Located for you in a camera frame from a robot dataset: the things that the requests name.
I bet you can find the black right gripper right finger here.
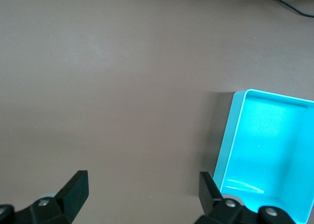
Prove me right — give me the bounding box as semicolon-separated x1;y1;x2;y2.
198;171;299;224

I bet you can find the black cable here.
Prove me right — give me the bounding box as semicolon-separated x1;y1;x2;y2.
276;0;314;18

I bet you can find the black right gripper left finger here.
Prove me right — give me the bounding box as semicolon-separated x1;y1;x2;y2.
0;170;89;224

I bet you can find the cyan plastic storage bin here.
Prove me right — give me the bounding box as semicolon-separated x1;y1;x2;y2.
212;88;314;224

